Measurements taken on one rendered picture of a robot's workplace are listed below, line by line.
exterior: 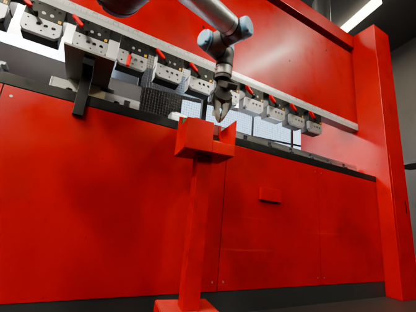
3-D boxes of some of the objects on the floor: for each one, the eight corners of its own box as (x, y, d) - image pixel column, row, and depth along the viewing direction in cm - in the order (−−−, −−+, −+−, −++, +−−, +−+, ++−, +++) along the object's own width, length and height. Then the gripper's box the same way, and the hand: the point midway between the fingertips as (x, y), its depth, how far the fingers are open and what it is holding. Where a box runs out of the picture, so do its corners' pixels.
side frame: (403, 301, 164) (373, 23, 223) (301, 272, 237) (299, 69, 296) (420, 298, 175) (388, 34, 234) (318, 272, 248) (313, 76, 307)
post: (185, 271, 194) (207, 58, 245) (182, 270, 199) (205, 60, 250) (190, 271, 197) (212, 60, 248) (188, 270, 201) (209, 62, 252)
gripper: (227, 84, 112) (222, 128, 108) (208, 78, 109) (203, 124, 105) (235, 76, 104) (231, 123, 100) (216, 70, 101) (210, 119, 97)
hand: (220, 119), depth 100 cm, fingers closed
